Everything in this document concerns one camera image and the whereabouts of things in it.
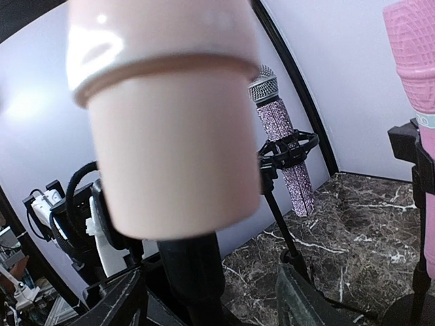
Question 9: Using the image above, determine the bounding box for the black tripod shock-mount stand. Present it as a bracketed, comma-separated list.
[255, 130, 378, 320]

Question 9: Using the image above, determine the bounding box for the black round-base mic stand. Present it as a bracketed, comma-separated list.
[157, 233, 228, 325]

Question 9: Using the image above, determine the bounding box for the right pink microphone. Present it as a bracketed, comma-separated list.
[382, 0, 435, 278]

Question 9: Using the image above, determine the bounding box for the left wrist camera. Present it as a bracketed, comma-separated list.
[23, 162, 143, 285]

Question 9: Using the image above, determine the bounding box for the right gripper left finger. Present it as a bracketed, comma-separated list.
[74, 266, 148, 326]

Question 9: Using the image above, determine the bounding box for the large pale pink microphone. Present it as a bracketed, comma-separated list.
[66, 1, 260, 240]

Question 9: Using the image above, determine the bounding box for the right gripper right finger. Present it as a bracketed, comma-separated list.
[276, 264, 340, 325]

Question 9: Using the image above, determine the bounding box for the rhinestone silver-head microphone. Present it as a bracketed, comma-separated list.
[248, 65, 314, 217]

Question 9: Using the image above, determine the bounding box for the black stand for right pink microphone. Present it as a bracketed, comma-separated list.
[387, 119, 435, 326]

